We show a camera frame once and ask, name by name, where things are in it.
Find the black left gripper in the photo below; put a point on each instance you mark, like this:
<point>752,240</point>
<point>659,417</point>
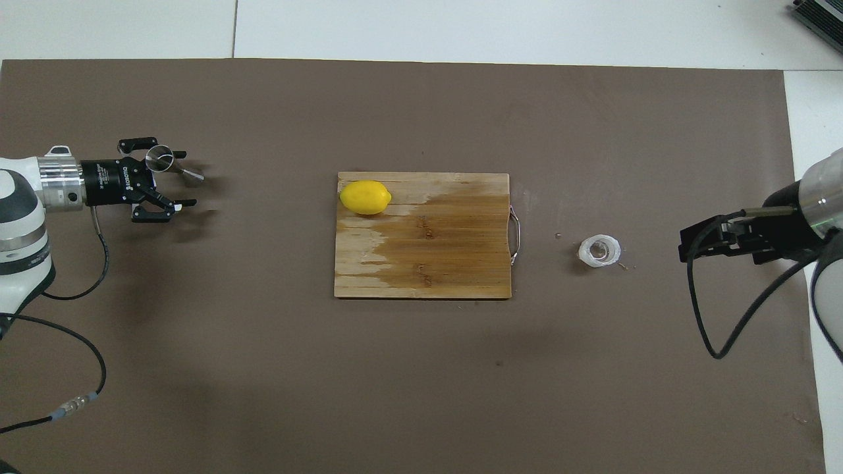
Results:
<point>108,179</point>

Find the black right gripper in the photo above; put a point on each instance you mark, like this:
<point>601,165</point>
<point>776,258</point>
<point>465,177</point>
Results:
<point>784,230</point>

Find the steel double jigger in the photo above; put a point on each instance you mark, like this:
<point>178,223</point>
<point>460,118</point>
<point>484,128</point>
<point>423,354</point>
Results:
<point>160,158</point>

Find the yellow lemon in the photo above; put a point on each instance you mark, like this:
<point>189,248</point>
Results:
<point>365,197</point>

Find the brown paper table mat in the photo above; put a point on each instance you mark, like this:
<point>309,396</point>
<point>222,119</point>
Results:
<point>263,382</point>

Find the grey finned device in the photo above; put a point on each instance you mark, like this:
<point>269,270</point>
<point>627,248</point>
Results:
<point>823,20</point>

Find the wooden cutting board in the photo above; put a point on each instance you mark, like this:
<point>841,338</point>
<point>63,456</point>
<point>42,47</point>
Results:
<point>448,263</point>

